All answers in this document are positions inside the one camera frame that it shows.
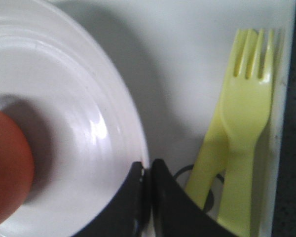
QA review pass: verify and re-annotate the yellow plastic fork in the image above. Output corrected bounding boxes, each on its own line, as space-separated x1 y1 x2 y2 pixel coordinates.
218 29 274 237

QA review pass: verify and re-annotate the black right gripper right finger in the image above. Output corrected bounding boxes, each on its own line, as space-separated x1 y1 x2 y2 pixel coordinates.
150 159 234 237

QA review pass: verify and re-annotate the beige round plate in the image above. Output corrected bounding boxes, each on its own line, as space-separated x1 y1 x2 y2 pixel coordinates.
0 0 148 237

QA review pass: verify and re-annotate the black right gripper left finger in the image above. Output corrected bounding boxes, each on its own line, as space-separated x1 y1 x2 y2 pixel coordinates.
75 161 151 237

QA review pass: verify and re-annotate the white rectangular tray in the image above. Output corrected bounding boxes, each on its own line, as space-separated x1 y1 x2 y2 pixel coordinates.
54 0 296 237

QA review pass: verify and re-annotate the yellow plastic knife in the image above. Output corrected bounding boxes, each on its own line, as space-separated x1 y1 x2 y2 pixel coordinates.
185 102 228 209

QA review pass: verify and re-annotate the orange fruit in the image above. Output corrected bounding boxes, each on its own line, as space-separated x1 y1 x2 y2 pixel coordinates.
0 111 35 224

